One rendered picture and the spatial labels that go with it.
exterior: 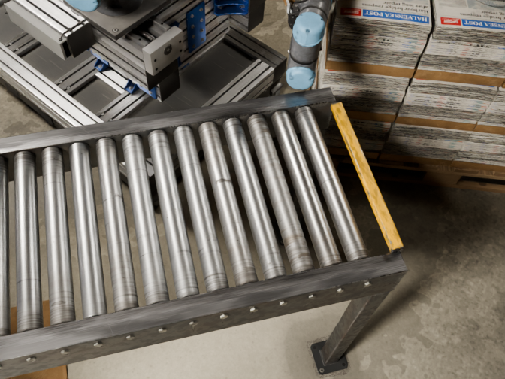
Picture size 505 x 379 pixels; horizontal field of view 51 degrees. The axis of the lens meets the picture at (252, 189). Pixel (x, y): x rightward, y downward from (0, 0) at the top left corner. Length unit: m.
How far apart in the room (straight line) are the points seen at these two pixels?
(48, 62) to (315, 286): 1.65
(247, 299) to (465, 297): 1.21
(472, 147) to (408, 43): 0.60
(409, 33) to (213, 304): 1.02
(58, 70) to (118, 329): 1.48
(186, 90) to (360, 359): 1.24
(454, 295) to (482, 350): 0.21
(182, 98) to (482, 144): 1.18
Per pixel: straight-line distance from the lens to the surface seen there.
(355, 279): 1.19
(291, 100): 1.43
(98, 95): 2.27
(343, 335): 1.63
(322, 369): 1.94
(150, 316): 1.13
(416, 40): 1.73
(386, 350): 2.02
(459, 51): 1.80
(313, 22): 1.35
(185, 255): 1.18
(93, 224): 1.25
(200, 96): 2.22
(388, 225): 1.24
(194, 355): 1.93
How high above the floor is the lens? 1.87
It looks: 58 degrees down
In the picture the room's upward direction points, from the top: 6 degrees clockwise
